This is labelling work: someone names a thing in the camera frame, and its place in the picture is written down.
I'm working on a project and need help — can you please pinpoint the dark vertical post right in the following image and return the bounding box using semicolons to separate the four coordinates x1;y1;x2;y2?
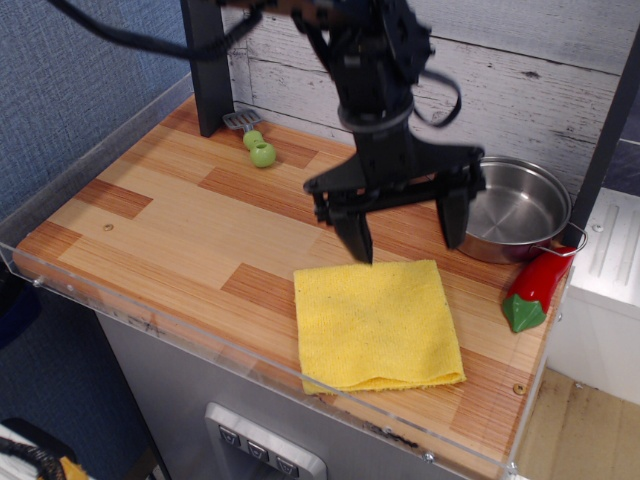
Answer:
570;31;639;230

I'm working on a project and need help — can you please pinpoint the dark vertical post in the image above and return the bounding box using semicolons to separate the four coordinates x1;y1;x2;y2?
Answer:
570;31;639;230
180;0;233;137

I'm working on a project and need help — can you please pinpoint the dark vertical post left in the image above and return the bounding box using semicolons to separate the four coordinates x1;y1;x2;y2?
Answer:
180;0;233;137

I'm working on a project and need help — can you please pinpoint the silver button panel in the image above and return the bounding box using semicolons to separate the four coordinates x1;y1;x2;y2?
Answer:
204;402;328;479

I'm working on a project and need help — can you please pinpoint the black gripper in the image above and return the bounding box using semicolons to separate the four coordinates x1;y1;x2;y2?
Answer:
304;119;486;264

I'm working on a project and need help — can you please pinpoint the silver toy cabinet front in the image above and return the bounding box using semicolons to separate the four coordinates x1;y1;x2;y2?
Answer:
94;312;481;480

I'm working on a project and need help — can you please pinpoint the yellow black object corner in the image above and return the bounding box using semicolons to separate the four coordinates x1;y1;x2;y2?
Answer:
1;418;91;479

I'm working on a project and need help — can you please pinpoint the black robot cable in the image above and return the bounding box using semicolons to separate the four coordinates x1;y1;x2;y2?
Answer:
47;0;464;129

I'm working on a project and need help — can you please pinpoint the white side shelf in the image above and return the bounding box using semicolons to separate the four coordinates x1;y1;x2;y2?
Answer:
547;188;639;404

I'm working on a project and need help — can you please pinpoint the green handled toy spatula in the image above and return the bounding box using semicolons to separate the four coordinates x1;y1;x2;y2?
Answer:
223;109;277;168

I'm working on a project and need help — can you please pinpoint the yellow cloth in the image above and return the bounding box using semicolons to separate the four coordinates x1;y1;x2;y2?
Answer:
294;260;466;395

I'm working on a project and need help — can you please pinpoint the red toy chili pepper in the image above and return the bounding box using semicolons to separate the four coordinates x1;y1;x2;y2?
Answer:
502;247;578;333

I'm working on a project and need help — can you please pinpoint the clear acrylic table guard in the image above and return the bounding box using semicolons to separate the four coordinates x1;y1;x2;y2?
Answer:
1;79;552;479

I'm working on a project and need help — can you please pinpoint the stainless steel pot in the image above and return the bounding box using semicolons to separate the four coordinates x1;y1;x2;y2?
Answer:
459;156;575;264

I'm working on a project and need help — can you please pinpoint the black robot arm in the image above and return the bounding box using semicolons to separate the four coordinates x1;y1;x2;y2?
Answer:
224;1;485;263

